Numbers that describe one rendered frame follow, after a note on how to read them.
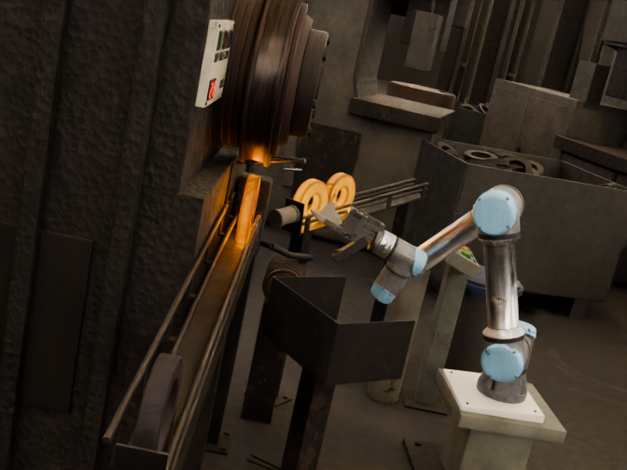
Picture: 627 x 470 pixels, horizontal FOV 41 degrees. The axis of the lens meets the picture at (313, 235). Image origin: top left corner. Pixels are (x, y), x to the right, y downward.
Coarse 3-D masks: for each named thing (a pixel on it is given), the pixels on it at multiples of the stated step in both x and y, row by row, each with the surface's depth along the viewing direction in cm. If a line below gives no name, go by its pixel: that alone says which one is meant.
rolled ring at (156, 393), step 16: (160, 368) 121; (176, 368) 124; (160, 384) 119; (176, 384) 130; (144, 400) 117; (160, 400) 118; (176, 400) 133; (144, 416) 117; (160, 416) 117; (144, 432) 117; (160, 432) 131; (160, 448) 129
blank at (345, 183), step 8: (336, 176) 281; (344, 176) 282; (328, 184) 279; (336, 184) 279; (344, 184) 283; (352, 184) 287; (328, 192) 278; (336, 192) 281; (344, 192) 288; (352, 192) 289; (328, 200) 279; (344, 200) 288; (352, 200) 291; (344, 208) 288
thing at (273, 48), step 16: (272, 0) 203; (288, 0) 205; (272, 16) 200; (288, 16) 201; (272, 32) 198; (288, 32) 198; (272, 48) 198; (256, 64) 198; (272, 64) 198; (256, 80) 198; (272, 80) 198; (256, 96) 199; (272, 96) 199; (256, 112) 201; (272, 112) 200; (256, 128) 204; (256, 144) 208; (256, 160) 220
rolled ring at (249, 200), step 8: (248, 176) 225; (256, 176) 226; (248, 184) 222; (256, 184) 223; (248, 192) 221; (256, 192) 221; (248, 200) 220; (256, 200) 235; (248, 208) 220; (240, 216) 220; (248, 216) 220; (240, 224) 221; (248, 224) 221; (240, 232) 223; (248, 232) 223; (240, 240) 226
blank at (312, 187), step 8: (304, 184) 268; (312, 184) 268; (320, 184) 272; (296, 192) 268; (304, 192) 266; (312, 192) 269; (320, 192) 273; (304, 200) 268; (320, 200) 275; (304, 208) 269; (312, 208) 276; (320, 208) 276; (312, 224) 275
